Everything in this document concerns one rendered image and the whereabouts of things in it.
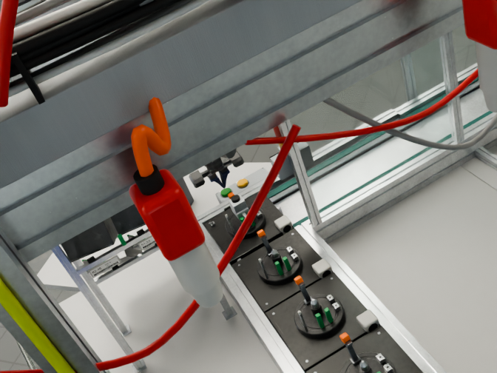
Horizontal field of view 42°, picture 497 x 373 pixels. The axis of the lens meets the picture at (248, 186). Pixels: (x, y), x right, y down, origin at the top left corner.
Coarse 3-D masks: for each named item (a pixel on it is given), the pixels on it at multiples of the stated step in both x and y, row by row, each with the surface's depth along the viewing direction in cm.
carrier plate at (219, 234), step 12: (264, 204) 225; (216, 216) 228; (228, 216) 226; (276, 216) 218; (216, 228) 223; (264, 228) 216; (276, 228) 214; (216, 240) 218; (228, 240) 217; (252, 240) 213; (240, 252) 210; (252, 252) 211
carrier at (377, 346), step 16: (368, 336) 172; (384, 336) 170; (368, 352) 166; (384, 352) 167; (400, 352) 165; (320, 368) 169; (336, 368) 168; (352, 368) 164; (368, 368) 158; (384, 368) 160; (400, 368) 162; (416, 368) 161
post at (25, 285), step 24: (0, 240) 61; (0, 264) 61; (24, 264) 66; (24, 288) 63; (0, 312) 63; (48, 312) 66; (24, 336) 66; (48, 336) 67; (72, 336) 69; (72, 360) 70; (96, 360) 75
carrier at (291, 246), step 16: (288, 240) 208; (304, 240) 206; (256, 256) 207; (272, 256) 196; (288, 256) 200; (304, 256) 201; (240, 272) 204; (256, 272) 202; (272, 272) 197; (288, 272) 195; (304, 272) 196; (320, 272) 191; (256, 288) 197; (272, 288) 195; (288, 288) 193; (272, 304) 190
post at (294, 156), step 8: (288, 120) 186; (280, 128) 187; (288, 128) 187; (296, 144) 191; (296, 152) 192; (296, 160) 194; (296, 168) 195; (304, 168) 197; (296, 176) 199; (304, 176) 198; (304, 184) 200; (304, 192) 202; (312, 192) 203; (304, 200) 206; (312, 200) 205; (312, 208) 207; (312, 216) 208
